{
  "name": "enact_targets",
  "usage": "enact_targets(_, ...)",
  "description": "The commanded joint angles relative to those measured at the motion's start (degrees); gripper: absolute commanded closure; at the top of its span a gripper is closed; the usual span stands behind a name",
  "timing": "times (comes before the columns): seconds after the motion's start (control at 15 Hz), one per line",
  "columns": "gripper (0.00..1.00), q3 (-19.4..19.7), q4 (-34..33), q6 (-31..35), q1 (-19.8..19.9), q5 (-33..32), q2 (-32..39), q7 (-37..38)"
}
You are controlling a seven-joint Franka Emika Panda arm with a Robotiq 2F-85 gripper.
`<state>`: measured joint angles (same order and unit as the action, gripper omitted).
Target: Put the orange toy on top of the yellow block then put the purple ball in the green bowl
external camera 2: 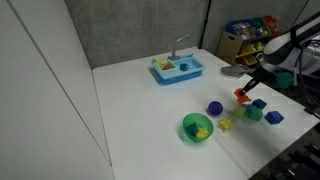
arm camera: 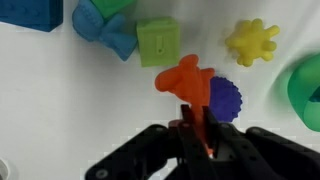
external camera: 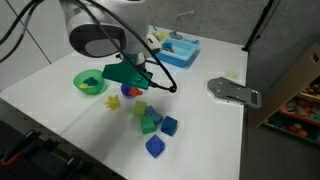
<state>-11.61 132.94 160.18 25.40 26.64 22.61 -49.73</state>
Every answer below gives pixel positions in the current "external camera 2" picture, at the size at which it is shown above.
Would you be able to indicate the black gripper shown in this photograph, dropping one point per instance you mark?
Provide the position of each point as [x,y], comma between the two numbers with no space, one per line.
[264,74]

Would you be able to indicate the orange toy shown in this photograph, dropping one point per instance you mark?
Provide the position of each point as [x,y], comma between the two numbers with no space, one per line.
[241,96]

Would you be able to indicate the purple ball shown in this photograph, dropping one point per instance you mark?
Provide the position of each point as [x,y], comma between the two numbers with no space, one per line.
[215,108]

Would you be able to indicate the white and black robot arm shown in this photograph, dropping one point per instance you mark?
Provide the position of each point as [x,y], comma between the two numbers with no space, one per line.
[286,46]

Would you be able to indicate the dark blue block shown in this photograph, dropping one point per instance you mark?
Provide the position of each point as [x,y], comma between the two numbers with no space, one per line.
[259,103]

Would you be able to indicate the light blue block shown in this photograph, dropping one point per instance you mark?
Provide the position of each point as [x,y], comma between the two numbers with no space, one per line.
[248,106]

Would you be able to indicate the green block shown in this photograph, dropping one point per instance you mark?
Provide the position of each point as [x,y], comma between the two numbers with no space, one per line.
[255,114]

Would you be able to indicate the yellow-green block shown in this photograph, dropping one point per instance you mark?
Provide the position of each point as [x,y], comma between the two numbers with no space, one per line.
[238,112]

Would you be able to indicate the bright blue block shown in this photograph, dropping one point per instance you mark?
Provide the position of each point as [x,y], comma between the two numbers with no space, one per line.
[274,117]

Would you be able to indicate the yellow spiky toy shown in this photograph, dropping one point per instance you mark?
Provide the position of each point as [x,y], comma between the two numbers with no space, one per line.
[225,124]

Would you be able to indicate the toy shelf with coloured bins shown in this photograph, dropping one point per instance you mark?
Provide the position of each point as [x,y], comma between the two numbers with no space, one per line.
[248,33]

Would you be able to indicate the green bowl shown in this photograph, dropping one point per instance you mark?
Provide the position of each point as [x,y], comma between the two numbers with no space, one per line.
[190,118]

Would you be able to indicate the teal toy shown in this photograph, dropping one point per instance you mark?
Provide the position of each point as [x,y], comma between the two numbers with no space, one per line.
[192,129]

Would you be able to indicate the blue toy sink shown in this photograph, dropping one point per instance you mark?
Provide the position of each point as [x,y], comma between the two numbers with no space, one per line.
[176,76]

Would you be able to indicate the grey toy faucet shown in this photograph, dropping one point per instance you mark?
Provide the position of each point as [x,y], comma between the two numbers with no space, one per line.
[174,50]

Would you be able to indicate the small red toy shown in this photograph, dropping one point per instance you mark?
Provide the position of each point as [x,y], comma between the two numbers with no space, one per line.
[166,67]

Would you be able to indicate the cardboard box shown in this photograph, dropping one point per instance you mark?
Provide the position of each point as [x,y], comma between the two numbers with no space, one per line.
[228,46]

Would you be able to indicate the small blue cup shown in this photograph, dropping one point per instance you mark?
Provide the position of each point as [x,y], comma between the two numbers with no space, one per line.
[184,67]

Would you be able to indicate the black equipment beside table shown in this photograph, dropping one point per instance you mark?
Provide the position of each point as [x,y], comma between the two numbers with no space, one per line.
[293,160]

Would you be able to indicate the yellow-green dish rack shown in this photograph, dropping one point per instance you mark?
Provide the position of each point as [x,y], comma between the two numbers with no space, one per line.
[160,63]

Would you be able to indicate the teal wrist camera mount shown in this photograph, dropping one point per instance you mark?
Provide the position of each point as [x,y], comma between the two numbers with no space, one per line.
[284,80]

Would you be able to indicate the black vertical partition post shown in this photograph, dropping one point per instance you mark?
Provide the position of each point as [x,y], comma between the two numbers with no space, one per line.
[204,26]

